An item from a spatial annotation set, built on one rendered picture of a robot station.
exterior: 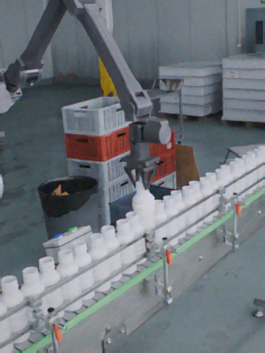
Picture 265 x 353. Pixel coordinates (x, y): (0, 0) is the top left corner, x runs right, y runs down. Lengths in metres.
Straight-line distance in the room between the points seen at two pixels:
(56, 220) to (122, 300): 2.02
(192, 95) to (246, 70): 1.23
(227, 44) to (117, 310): 11.58
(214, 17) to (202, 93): 4.54
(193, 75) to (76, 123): 4.97
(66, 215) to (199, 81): 5.69
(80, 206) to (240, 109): 5.27
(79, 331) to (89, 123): 2.74
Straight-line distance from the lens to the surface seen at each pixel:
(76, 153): 4.04
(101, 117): 3.80
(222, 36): 12.75
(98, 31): 1.43
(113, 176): 4.01
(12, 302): 1.15
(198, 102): 8.68
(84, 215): 3.36
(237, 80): 8.14
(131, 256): 1.41
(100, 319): 1.35
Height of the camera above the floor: 1.71
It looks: 17 degrees down
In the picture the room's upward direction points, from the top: 3 degrees counter-clockwise
